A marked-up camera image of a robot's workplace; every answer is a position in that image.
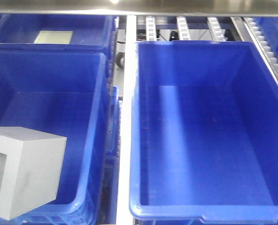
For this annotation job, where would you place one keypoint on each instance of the steel divider rail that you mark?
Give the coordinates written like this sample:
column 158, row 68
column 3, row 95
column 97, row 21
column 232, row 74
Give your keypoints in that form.
column 123, row 215

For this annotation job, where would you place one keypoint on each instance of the steel shelf top beam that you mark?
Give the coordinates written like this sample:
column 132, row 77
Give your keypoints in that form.
column 143, row 7

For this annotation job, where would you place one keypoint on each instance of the white roller track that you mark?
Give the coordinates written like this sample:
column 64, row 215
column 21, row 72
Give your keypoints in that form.
column 264, row 45

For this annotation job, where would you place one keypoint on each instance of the gray hollow cube base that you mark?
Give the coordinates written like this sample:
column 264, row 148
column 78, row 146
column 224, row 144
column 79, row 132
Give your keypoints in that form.
column 30, row 169

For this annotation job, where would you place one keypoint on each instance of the blue bin rear left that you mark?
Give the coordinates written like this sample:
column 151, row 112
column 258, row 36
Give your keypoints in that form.
column 90, row 32

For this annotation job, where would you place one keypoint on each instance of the pale label sheet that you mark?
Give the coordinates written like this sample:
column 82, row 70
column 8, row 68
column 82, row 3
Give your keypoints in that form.
column 53, row 37

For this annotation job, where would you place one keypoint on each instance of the blue bin front left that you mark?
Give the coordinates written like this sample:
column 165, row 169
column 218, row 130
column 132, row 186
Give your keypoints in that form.
column 66, row 94

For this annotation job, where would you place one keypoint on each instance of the large blue target bin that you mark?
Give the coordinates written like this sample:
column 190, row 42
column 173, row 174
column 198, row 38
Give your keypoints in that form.
column 204, row 140

